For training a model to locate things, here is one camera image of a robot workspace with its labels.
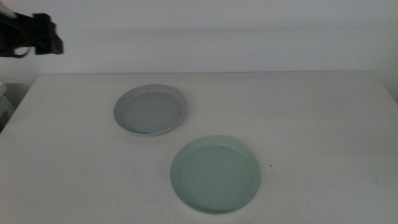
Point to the grey shallow bowl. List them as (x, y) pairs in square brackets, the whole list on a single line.
[(149, 112)]

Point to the mint green shallow bowl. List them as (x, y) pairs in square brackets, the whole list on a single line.
[(214, 174)]

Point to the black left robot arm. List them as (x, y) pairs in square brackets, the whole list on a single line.
[(15, 32)]

